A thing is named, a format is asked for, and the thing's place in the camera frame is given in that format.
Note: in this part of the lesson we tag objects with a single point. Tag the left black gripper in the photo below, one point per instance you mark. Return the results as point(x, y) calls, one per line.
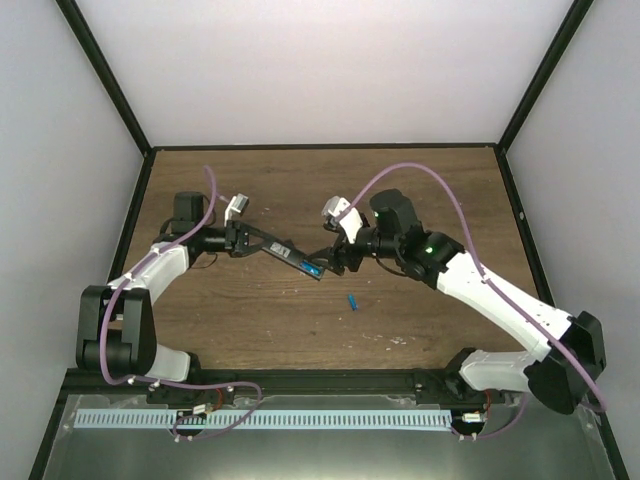
point(237, 236)

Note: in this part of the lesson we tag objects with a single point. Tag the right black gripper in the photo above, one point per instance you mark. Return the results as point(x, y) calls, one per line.
point(354, 261)

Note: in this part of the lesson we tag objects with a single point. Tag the blue battery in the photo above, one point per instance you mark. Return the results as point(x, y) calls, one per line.
point(352, 302)
point(312, 269)

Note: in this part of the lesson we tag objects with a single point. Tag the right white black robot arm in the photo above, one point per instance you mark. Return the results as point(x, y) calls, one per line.
point(561, 355)

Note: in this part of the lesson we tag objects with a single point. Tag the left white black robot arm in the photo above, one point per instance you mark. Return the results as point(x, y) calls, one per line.
point(116, 328)

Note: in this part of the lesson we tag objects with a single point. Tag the clear plastic sheet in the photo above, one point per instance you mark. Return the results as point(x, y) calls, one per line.
point(521, 442)

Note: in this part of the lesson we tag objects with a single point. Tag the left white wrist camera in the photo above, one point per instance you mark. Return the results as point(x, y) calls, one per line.
point(236, 207)

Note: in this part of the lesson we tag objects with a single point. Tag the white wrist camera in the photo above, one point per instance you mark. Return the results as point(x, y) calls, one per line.
point(338, 213)
point(236, 207)

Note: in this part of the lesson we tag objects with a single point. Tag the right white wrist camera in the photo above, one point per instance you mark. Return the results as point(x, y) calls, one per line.
point(338, 213)

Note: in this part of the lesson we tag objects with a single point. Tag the black aluminium frame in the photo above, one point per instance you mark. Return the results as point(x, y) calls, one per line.
point(300, 381)

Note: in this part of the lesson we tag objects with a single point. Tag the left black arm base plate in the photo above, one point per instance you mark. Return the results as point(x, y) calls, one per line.
point(183, 398)

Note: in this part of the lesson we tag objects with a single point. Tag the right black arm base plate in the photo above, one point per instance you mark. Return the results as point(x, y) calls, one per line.
point(441, 394)

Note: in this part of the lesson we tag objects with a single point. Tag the light blue slotted cable duct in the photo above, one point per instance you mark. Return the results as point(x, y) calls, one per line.
point(410, 420)

